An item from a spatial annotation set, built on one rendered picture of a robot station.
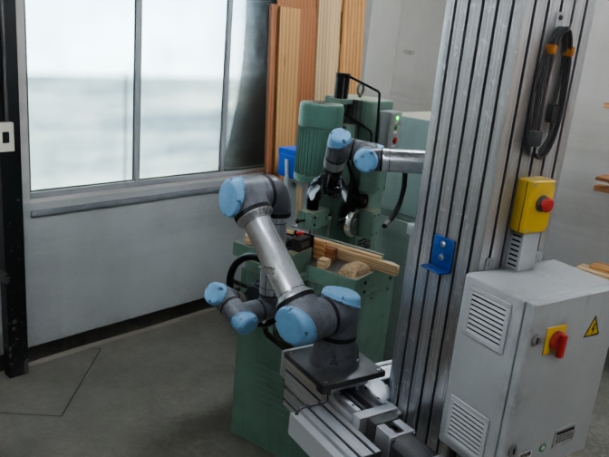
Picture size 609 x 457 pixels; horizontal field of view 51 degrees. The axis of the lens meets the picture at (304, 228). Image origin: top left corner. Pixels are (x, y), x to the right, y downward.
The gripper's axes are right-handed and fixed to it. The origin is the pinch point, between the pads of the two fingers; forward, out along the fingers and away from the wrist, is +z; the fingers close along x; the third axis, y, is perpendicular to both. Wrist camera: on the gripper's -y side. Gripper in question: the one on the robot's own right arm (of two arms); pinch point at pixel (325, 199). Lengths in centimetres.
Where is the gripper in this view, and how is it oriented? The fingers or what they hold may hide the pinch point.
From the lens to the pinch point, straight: 245.7
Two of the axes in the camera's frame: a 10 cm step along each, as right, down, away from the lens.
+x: 9.9, 0.4, 1.1
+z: -1.1, 6.2, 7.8
